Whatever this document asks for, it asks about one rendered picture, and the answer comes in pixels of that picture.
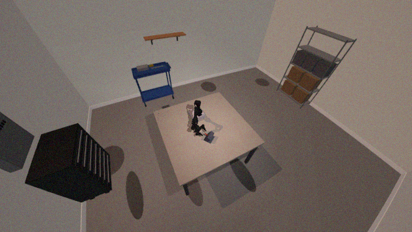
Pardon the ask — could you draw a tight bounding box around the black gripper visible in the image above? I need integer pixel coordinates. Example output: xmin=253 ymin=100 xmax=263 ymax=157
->
xmin=195 ymin=124 xmax=206 ymax=136

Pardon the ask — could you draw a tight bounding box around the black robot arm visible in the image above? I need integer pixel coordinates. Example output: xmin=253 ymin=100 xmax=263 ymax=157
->
xmin=191 ymin=100 xmax=202 ymax=133

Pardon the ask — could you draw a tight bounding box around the grey sloped panel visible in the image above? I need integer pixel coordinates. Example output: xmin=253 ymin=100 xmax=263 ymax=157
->
xmin=204 ymin=131 xmax=214 ymax=144

